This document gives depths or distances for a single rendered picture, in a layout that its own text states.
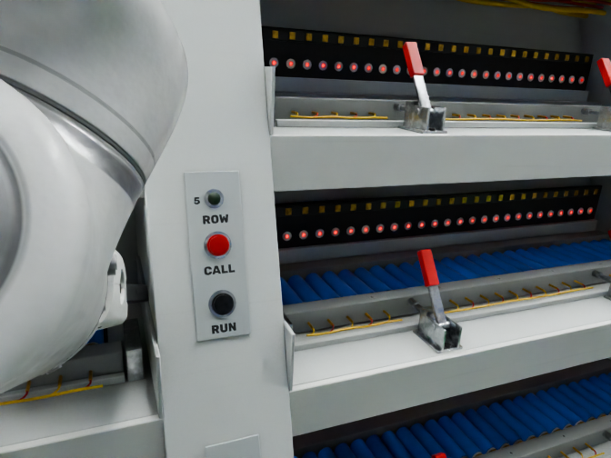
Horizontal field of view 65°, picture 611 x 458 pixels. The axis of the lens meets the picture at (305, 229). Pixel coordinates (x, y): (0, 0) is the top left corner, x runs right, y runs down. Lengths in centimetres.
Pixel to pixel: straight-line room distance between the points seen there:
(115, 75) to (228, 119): 21
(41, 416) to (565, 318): 49
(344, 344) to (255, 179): 18
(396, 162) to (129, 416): 29
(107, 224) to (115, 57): 5
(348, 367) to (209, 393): 12
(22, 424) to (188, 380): 11
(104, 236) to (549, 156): 46
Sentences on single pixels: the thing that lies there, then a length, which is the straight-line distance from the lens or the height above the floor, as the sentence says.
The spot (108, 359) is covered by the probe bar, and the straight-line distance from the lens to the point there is 41.
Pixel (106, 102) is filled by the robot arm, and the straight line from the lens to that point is 17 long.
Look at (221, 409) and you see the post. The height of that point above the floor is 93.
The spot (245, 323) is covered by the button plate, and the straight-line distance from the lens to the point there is 37.
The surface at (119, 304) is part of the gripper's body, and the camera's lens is 30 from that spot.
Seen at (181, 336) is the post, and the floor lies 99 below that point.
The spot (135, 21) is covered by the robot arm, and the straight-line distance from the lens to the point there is 17.
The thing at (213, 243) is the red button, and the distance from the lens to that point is 35.
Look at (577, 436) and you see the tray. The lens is 71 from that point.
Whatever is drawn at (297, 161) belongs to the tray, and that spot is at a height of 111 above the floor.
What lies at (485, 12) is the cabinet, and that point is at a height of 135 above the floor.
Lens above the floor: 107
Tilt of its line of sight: 1 degrees down
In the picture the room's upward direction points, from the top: 4 degrees counter-clockwise
